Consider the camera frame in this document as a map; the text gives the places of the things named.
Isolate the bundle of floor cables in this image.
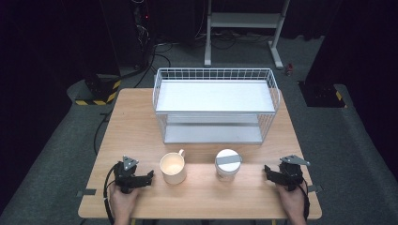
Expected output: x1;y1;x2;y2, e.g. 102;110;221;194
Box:
193;29;274;51

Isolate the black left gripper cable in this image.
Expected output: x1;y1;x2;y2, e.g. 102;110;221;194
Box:
102;162;119;225

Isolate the white jar with grey label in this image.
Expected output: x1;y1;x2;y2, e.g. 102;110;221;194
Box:
214;148;243;183

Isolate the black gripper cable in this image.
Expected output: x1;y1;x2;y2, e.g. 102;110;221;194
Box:
102;162;119;225
298;180;312;221

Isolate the white wire shelf rack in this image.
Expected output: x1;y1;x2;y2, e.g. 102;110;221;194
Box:
152;67;282;145

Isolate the thin black floor cable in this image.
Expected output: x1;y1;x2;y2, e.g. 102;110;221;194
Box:
93;111;113;156

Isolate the person's right hand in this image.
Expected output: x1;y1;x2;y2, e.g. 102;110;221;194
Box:
276;182;308;219

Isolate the cream mug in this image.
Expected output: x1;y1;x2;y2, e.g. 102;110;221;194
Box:
159;148;188;186

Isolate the white metal stand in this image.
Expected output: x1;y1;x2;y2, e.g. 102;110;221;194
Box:
204;0;291;70

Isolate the person's left hand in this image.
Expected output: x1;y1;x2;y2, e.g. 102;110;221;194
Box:
109;184;141;218

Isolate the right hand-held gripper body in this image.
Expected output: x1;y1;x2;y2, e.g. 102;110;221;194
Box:
279;155;312;191

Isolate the black base with striped edge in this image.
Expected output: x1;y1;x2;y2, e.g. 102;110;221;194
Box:
298;80;348;109
74;73;122;107

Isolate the dark equipment tower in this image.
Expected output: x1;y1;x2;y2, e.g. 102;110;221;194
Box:
99;0;158;71

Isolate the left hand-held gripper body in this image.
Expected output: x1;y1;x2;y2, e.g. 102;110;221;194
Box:
113;155;140;194

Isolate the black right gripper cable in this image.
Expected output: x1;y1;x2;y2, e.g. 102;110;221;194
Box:
298;180;312;221

